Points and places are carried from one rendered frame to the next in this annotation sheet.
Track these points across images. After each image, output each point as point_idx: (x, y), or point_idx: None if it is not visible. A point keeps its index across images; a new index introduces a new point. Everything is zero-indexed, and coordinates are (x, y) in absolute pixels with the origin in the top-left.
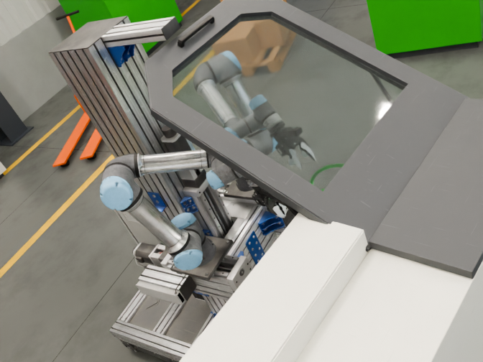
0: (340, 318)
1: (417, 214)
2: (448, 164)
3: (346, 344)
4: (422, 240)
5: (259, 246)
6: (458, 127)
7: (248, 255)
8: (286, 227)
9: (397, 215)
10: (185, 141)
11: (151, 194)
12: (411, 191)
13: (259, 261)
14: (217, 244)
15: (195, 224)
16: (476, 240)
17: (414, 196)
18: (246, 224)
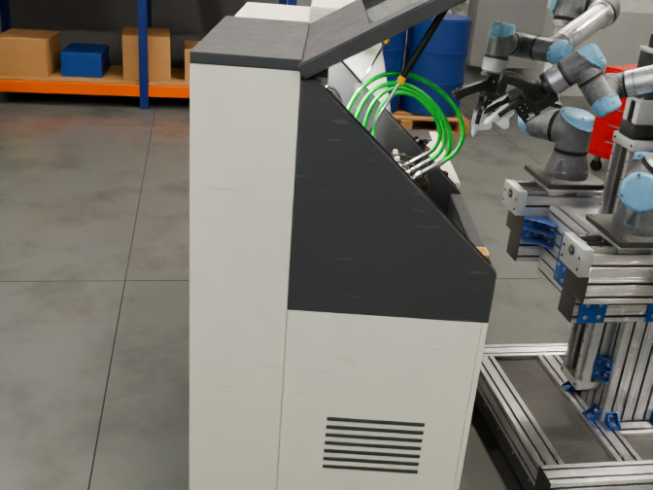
0: (299, 20)
1: (283, 25)
2: (279, 36)
3: (287, 17)
4: (268, 20)
5: (566, 266)
6: (289, 47)
7: (558, 248)
8: (562, 289)
9: (298, 25)
10: (644, 64)
11: None
12: (298, 30)
13: (555, 275)
14: (561, 180)
15: (563, 122)
16: (229, 19)
17: (293, 29)
18: (582, 228)
